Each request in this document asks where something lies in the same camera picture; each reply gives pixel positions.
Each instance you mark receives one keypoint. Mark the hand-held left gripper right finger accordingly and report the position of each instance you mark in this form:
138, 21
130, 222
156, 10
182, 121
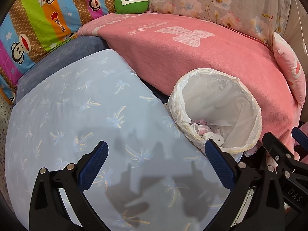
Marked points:
219, 166

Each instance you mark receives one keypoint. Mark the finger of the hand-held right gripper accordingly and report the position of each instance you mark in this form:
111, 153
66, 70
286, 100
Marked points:
300, 137
281, 151

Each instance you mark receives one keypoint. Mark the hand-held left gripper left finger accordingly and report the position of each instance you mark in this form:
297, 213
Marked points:
93, 166

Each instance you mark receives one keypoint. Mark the pale pink cloth scrap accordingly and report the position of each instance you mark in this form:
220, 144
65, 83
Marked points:
201, 125

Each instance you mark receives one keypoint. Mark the white lined trash bin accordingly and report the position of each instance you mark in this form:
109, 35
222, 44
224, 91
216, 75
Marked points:
221, 96

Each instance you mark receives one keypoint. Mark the pink blanket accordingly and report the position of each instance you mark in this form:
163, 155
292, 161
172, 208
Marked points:
180, 53

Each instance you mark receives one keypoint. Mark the striped monkey print pillow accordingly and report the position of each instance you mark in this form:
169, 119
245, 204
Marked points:
36, 24

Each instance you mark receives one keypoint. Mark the pink patterned pillow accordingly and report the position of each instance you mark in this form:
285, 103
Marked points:
288, 65

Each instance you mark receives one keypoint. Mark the floral beige pillow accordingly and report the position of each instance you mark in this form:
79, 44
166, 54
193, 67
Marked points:
204, 2

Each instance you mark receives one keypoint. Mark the light blue palm print cloth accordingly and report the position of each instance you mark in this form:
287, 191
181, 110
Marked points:
84, 105

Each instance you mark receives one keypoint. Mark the blue-grey cushion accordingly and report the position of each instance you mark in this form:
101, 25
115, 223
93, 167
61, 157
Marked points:
62, 57

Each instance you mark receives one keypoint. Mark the green plush cushion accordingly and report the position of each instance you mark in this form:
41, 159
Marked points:
131, 2

